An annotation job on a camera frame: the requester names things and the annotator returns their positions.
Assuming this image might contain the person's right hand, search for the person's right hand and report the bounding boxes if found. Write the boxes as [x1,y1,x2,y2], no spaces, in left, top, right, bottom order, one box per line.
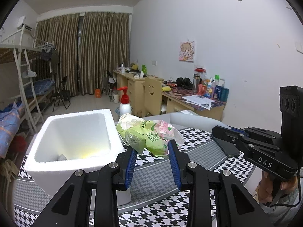
[257,171,297,203]

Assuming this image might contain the houndstooth table cloth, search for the houndstooth table cloth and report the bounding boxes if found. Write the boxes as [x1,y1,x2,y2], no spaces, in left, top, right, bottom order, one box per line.
[13,128,255,226]

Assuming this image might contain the printed paper sheets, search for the printed paper sheets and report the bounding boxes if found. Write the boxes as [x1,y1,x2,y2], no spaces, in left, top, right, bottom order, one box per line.
[182,95,214,110]

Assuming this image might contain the white pump lotion bottle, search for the white pump lotion bottle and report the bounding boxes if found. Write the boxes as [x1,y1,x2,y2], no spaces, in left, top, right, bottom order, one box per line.
[118,86,131,116]

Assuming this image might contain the white foam box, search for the white foam box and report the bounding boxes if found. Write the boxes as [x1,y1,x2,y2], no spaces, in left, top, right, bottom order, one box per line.
[24,109,124,196]

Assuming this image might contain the wooden desk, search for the wooden desk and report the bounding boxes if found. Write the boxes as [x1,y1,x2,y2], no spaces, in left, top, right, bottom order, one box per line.
[113,70,226,121]

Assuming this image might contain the wooden smiley chair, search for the wooden smiley chair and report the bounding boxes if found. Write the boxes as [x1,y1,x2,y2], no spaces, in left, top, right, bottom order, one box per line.
[142,77,162,117]

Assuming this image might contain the orange bag on floor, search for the orange bag on floor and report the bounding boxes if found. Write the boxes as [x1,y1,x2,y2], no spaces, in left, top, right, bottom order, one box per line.
[94,89,101,98]

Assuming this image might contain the black folding chair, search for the black folding chair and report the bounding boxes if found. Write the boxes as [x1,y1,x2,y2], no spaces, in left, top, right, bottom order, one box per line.
[52,75,71,112]

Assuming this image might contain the cartoon girl poster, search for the cartoon girl poster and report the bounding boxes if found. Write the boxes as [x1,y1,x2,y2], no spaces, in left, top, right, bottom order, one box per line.
[179,40,195,62]

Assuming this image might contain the brown curtains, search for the brown curtains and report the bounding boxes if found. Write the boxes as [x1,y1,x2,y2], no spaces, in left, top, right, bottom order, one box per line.
[35,12,130,96]

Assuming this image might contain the blue plaid quilt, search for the blue plaid quilt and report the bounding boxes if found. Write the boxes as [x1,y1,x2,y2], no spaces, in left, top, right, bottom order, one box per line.
[0,102,25,159]

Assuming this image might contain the metal bunk bed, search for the metal bunk bed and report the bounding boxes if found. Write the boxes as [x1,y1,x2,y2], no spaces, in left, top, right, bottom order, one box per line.
[1,27,54,134]

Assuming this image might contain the white air conditioner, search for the white air conditioner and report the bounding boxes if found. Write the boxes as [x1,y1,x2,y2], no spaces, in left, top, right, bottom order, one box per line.
[17,16,32,31]

